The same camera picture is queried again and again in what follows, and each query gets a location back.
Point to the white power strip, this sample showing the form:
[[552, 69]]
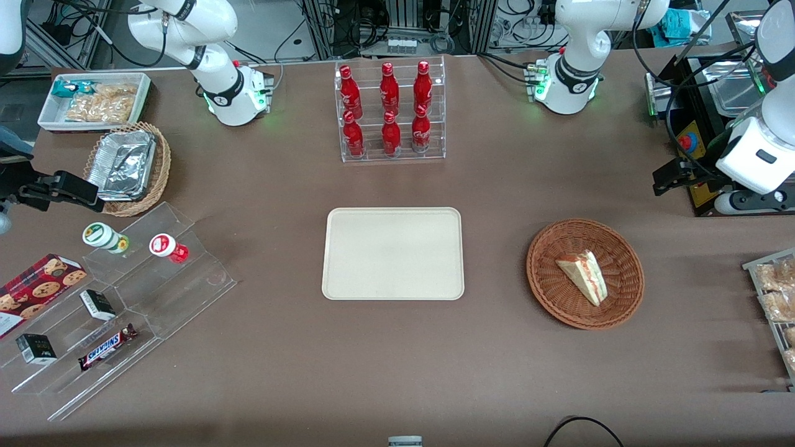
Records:
[[401, 45]]

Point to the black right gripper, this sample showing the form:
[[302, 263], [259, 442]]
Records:
[[13, 181]]

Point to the white rectangular snack bin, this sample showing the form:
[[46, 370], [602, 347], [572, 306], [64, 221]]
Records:
[[53, 118]]

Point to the red lid drink cup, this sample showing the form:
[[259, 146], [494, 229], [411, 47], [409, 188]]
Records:
[[164, 246]]

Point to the small grey device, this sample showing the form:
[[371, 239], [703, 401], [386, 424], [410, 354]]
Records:
[[405, 441]]

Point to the teal snack packet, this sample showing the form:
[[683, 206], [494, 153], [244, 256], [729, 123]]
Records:
[[68, 88]]

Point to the clear bag of crackers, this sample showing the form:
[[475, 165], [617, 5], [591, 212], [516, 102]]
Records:
[[118, 90], [99, 110]]

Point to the Snickers chocolate bar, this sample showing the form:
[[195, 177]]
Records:
[[107, 347]]

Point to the red emergency stop button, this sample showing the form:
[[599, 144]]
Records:
[[686, 142]]

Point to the teal plastic bag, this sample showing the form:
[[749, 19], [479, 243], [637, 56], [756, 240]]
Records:
[[680, 26]]

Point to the light brown wicker basket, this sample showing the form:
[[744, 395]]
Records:
[[163, 167]]

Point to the clear acrylic bottle rack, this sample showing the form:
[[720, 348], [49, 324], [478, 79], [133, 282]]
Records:
[[372, 155]]

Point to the beige rectangular tray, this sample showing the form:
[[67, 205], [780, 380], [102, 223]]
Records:
[[393, 253]]

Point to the black hot food warmer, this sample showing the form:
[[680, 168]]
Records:
[[689, 105]]

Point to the wrapped bread bun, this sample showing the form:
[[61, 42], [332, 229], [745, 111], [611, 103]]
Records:
[[779, 306], [776, 276]]

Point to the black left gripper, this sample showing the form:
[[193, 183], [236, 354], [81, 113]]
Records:
[[700, 176]]

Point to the red cookie box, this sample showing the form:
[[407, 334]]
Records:
[[37, 288]]

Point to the aluminium foil containers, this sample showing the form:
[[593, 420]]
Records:
[[123, 164]]

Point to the dark brown wicker basket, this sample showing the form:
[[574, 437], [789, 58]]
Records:
[[559, 298]]

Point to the small black box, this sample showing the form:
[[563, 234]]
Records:
[[97, 305], [36, 349]]

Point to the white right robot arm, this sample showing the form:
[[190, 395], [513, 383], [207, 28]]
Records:
[[214, 93]]

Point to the triangle sandwich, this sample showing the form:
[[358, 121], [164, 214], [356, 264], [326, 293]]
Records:
[[584, 276]]

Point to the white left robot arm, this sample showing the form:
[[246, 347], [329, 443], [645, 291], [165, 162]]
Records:
[[577, 37]]

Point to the clear acrylic stepped display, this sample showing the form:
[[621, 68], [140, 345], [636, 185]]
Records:
[[180, 292]]

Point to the green lid drink cup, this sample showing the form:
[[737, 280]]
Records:
[[100, 236]]

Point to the stainless steel pan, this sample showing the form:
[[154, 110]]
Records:
[[733, 93]]

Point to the red cola bottle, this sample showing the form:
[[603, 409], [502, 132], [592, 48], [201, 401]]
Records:
[[391, 136], [421, 131], [354, 138], [389, 90], [423, 87], [350, 93]]

